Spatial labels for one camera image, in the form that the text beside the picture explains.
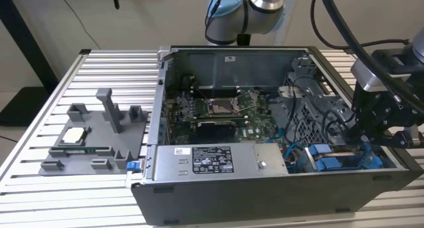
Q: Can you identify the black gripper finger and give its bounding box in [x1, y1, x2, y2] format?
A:
[372, 130, 414, 149]
[346, 121, 371, 144]

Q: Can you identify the black looped disk wire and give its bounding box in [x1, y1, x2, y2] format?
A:
[323, 108, 358, 146]

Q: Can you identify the hard disk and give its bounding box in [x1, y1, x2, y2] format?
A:
[304, 143, 375, 161]

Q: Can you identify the blue plastic disk carrier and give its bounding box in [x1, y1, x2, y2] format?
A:
[318, 157, 386, 170]

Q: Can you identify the grey metal disk bay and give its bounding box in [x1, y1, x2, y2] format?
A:
[276, 56, 382, 169]

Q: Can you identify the green motherboard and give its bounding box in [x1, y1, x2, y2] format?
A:
[166, 88, 283, 146]

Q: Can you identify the metal socket cover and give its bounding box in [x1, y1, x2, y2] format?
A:
[234, 92, 262, 111]

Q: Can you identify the CPU socket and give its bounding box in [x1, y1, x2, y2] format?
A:
[206, 97, 236, 116]

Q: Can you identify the black graphics card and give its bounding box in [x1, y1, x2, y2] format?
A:
[191, 120, 238, 144]

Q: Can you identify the dark grey PC case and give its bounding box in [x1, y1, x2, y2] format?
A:
[131, 44, 424, 226]

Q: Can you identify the silver power supply unit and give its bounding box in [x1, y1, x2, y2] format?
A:
[152, 143, 288, 181]

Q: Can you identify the grey parts rack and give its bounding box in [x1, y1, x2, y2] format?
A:
[39, 87, 150, 176]

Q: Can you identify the green RAM stick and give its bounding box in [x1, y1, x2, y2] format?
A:
[64, 148, 110, 155]

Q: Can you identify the silver CPU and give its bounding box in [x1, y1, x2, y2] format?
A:
[63, 127, 91, 145]

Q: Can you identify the black stand with base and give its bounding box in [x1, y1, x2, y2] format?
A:
[0, 0, 60, 126]

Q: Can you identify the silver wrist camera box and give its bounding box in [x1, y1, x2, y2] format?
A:
[350, 59, 414, 92]

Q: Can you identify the blue disk wire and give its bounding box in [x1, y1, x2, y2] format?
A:
[267, 136, 303, 161]

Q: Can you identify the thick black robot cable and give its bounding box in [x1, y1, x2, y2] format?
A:
[318, 0, 404, 107]

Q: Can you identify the thin black looped cable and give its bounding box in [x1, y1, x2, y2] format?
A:
[311, 0, 412, 50]

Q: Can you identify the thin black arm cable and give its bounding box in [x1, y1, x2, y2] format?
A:
[204, 0, 228, 41]

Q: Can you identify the thin black wall cable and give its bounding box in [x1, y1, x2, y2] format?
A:
[56, 0, 102, 50]

